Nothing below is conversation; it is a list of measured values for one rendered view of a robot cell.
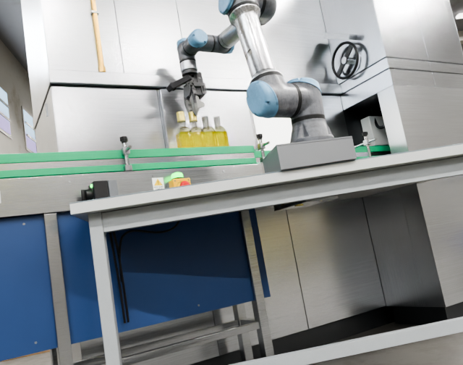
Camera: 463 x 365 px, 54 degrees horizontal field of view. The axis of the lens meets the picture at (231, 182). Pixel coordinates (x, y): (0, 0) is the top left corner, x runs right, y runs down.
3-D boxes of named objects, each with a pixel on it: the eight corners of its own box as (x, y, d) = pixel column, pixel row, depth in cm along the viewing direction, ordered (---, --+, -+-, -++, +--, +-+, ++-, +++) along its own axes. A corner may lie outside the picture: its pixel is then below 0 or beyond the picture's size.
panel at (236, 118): (320, 154, 252) (307, 96, 257) (323, 153, 250) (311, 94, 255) (168, 161, 207) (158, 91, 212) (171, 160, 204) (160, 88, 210)
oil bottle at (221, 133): (228, 174, 206) (221, 128, 209) (234, 171, 201) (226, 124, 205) (217, 174, 203) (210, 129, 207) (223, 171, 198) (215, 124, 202)
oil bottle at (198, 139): (205, 175, 201) (197, 129, 204) (210, 172, 196) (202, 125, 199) (193, 176, 198) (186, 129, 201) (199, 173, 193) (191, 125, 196)
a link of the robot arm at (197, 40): (214, 29, 198) (203, 41, 207) (190, 26, 192) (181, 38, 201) (217, 45, 196) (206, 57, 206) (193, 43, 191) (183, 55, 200)
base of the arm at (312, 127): (342, 140, 149) (337, 111, 151) (299, 143, 146) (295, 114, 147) (323, 150, 164) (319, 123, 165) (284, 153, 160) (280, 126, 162)
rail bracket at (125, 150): (132, 172, 167) (127, 137, 169) (138, 167, 161) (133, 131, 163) (121, 173, 165) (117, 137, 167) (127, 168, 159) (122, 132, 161)
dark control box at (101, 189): (113, 207, 159) (111, 184, 160) (120, 203, 152) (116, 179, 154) (90, 210, 155) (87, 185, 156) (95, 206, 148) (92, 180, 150)
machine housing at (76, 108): (354, 203, 362) (320, 43, 383) (440, 182, 294) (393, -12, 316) (37, 244, 244) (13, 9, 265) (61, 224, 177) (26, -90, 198)
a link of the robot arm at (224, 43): (289, -16, 169) (226, 37, 211) (264, -21, 163) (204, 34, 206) (292, 14, 168) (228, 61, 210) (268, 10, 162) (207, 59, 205)
